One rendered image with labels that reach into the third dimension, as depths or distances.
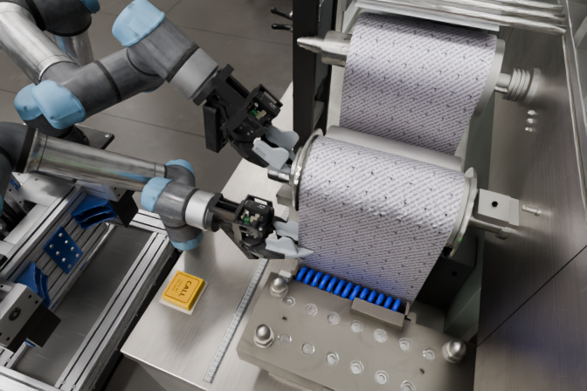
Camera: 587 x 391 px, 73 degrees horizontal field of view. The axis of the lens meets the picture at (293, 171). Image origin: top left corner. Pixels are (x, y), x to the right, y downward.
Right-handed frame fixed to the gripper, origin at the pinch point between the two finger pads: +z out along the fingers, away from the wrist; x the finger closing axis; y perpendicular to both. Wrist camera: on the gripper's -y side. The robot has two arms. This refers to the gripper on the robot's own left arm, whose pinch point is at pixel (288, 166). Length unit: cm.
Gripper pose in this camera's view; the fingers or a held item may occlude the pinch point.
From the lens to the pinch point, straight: 71.3
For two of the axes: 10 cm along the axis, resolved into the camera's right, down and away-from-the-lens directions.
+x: 3.5, -7.0, 6.2
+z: 7.2, 6.2, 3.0
